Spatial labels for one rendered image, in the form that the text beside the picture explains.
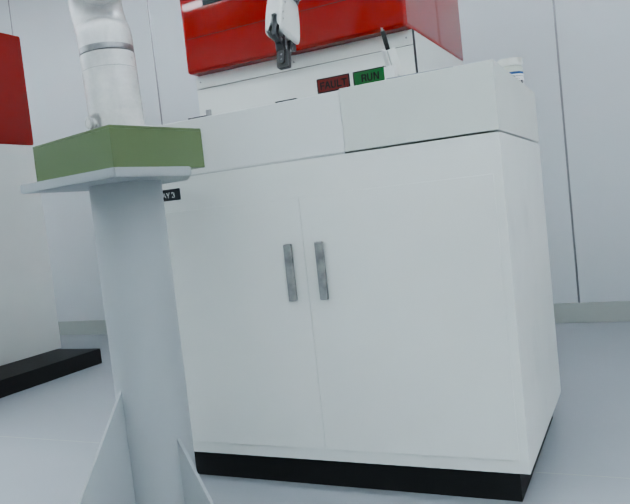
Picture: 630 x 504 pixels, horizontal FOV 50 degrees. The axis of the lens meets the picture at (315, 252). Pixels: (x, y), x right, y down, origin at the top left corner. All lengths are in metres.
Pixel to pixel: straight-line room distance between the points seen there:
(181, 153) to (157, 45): 3.08
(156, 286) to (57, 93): 3.70
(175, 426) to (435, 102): 0.92
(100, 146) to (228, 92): 1.10
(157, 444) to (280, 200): 0.63
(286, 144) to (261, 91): 0.79
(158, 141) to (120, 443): 0.67
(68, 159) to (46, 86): 3.70
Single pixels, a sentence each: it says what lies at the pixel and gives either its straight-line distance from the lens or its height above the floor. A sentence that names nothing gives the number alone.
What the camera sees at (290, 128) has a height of 0.89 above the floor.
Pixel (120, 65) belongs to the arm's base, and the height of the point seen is 1.05.
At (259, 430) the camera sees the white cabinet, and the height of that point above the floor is 0.15.
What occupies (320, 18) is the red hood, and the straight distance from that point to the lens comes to 2.30.
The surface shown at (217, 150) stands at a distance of 1.76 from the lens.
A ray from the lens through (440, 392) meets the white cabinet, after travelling 1.59.
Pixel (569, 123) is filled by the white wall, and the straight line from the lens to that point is 3.60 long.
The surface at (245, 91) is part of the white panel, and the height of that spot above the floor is 1.13.
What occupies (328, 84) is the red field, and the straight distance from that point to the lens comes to 2.31.
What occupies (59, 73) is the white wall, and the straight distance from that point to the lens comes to 5.15.
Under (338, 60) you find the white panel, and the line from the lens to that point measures 2.31.
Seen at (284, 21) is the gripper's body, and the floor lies 1.15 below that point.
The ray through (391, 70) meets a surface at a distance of 1.86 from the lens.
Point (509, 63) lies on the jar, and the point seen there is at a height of 1.04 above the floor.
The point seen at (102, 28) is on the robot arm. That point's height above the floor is 1.13.
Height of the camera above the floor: 0.69
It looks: 3 degrees down
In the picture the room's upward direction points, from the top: 6 degrees counter-clockwise
